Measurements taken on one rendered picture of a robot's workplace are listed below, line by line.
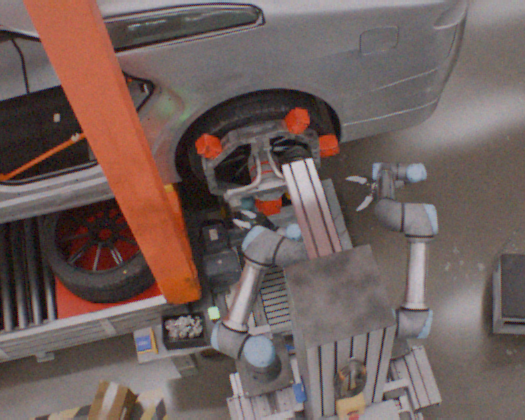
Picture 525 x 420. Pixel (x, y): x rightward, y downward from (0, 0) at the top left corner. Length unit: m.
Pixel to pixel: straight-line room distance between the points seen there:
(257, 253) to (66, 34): 1.27
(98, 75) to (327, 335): 0.99
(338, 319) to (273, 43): 1.42
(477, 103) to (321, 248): 2.97
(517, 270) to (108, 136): 2.31
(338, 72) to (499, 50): 2.08
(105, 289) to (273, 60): 1.47
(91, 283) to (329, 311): 2.06
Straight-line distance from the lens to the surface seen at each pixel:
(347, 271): 2.19
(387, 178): 3.41
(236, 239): 4.34
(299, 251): 3.07
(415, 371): 3.45
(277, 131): 3.52
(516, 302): 4.07
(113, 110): 2.50
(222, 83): 3.33
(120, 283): 3.99
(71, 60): 2.31
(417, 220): 3.15
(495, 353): 4.32
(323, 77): 3.46
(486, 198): 4.70
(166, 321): 3.80
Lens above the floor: 4.03
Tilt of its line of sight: 61 degrees down
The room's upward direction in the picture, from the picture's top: 10 degrees counter-clockwise
